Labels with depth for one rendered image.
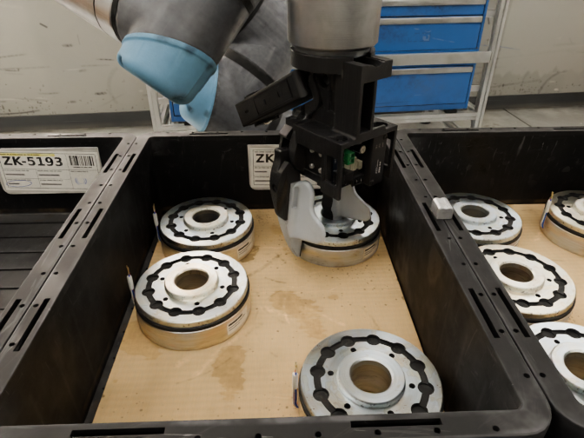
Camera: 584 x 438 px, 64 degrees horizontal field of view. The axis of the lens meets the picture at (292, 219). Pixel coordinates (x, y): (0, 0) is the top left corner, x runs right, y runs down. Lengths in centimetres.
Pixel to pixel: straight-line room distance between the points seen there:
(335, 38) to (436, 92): 220
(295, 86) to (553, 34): 348
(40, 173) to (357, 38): 41
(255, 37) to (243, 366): 51
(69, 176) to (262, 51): 34
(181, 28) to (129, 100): 290
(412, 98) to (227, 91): 186
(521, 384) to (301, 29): 28
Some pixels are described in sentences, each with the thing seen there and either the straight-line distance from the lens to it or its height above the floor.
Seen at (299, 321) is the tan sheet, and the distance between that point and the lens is 44.
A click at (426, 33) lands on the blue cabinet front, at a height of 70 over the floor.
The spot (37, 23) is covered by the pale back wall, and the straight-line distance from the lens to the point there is 332.
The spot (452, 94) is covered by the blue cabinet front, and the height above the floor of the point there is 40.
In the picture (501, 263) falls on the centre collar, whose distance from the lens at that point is 49.
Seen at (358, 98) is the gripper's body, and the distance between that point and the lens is 38.
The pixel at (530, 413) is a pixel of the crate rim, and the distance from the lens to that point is 28.
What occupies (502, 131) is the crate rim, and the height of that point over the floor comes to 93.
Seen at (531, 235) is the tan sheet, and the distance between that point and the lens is 62.
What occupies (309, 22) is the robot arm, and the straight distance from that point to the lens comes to 38.
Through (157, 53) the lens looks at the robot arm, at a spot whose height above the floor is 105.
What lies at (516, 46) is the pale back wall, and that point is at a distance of 373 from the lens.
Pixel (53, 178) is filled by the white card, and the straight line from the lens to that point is 64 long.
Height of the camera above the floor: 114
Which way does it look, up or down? 32 degrees down
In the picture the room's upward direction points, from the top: straight up
